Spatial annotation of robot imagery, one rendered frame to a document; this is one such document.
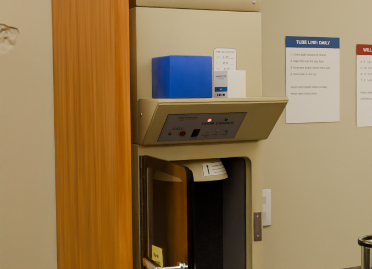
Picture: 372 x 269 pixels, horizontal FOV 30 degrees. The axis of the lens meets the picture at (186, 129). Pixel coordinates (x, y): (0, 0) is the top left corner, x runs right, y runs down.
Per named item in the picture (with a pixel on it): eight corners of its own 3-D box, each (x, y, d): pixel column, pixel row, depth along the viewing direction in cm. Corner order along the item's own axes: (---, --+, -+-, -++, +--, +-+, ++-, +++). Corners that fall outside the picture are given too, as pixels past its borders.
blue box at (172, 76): (151, 98, 152) (150, 57, 152) (192, 98, 157) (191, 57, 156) (170, 98, 143) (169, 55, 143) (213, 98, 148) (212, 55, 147)
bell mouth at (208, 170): (144, 175, 174) (144, 154, 173) (207, 171, 181) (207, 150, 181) (174, 184, 158) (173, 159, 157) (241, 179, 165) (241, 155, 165)
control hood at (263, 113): (137, 144, 152) (135, 98, 152) (263, 138, 166) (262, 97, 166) (157, 148, 142) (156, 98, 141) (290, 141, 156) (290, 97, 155)
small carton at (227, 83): (214, 97, 156) (213, 71, 156) (232, 97, 159) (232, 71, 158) (227, 97, 152) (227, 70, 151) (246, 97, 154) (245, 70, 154)
